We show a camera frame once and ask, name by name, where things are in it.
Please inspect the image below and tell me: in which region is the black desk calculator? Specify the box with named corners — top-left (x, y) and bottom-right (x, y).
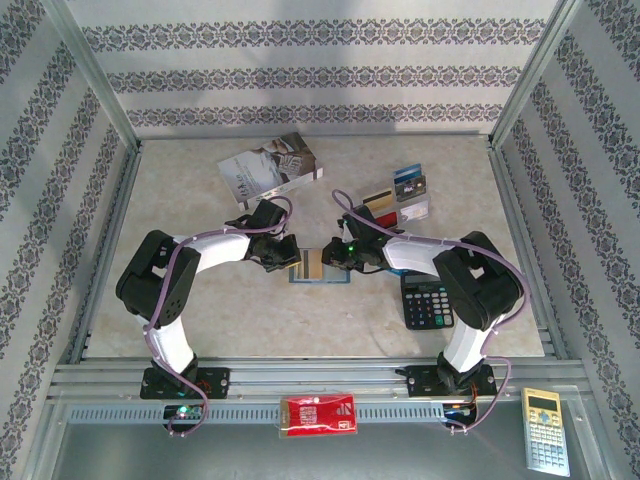
top-left (400, 272), bottom-right (455, 331)

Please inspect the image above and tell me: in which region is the blue card holder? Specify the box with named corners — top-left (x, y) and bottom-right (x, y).
top-left (288, 247), bottom-right (351, 286)

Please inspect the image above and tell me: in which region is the paperback book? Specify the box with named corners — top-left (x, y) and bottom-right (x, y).
top-left (217, 132), bottom-right (325, 214)

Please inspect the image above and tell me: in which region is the light blue card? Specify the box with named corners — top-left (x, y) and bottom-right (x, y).
top-left (393, 164), bottom-right (424, 184)

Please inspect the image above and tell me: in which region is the white card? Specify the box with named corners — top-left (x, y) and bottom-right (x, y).
top-left (398, 202), bottom-right (431, 224)

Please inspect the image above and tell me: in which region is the aluminium side rail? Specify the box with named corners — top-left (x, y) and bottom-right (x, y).
top-left (487, 139), bottom-right (571, 362)
top-left (67, 142), bottom-right (144, 364)

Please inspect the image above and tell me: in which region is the red plastic pouch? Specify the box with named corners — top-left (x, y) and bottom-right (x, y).
top-left (278, 393), bottom-right (360, 440)

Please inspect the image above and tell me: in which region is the clear acrylic card organizer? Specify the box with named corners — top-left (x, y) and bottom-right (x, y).
top-left (359, 163), bottom-right (432, 236)

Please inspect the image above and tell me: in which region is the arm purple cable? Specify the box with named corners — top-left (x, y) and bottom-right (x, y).
top-left (144, 195), bottom-right (294, 437)
top-left (332, 188), bottom-right (530, 434)

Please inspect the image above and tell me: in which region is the dark printed card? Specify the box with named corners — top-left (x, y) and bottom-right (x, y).
top-left (394, 177), bottom-right (427, 202)

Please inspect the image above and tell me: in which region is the gold card black stripe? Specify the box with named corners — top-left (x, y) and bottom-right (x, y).
top-left (362, 187), bottom-right (395, 211)

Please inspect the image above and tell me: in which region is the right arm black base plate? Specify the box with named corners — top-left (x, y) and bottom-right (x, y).
top-left (407, 363), bottom-right (499, 399)

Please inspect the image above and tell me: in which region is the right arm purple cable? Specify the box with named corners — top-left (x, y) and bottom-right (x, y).
top-left (332, 188), bottom-right (530, 434)

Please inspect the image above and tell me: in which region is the left controller board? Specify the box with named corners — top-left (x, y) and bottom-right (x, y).
top-left (163, 403), bottom-right (207, 421)

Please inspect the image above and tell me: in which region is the aluminium frame post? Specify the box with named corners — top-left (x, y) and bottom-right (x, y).
top-left (42, 0), bottom-right (144, 151)
top-left (487, 0), bottom-right (590, 149)

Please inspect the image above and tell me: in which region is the gold scientific calculator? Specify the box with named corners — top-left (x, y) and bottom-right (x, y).
top-left (520, 387), bottom-right (571, 479)

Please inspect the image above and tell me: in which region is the aluminium front rail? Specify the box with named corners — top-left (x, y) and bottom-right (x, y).
top-left (47, 355), bottom-right (591, 404)

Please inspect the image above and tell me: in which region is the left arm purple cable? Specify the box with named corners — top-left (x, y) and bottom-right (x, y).
top-left (144, 195), bottom-right (294, 437)

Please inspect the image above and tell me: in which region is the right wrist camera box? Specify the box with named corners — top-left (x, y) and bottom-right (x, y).
top-left (339, 203), bottom-right (380, 240)

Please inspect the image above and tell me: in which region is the controller board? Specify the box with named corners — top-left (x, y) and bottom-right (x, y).
top-left (163, 403), bottom-right (207, 421)
top-left (443, 402), bottom-right (479, 420)

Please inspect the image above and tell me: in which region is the gold bank card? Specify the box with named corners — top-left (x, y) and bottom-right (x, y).
top-left (298, 249), bottom-right (325, 280)

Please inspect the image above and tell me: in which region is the slotted grey cable duct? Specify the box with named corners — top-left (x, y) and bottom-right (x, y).
top-left (67, 403), bottom-right (449, 425)

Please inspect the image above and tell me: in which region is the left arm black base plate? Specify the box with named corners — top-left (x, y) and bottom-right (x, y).
top-left (139, 367), bottom-right (231, 401)

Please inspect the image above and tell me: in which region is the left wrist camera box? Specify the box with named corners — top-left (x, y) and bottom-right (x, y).
top-left (251, 197), bottom-right (292, 235)

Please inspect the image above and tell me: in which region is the right controller board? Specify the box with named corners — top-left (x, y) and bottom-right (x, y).
top-left (443, 402), bottom-right (479, 420)

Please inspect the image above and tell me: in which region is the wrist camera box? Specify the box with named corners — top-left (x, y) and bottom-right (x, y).
top-left (251, 197), bottom-right (292, 235)
top-left (339, 203), bottom-right (380, 240)

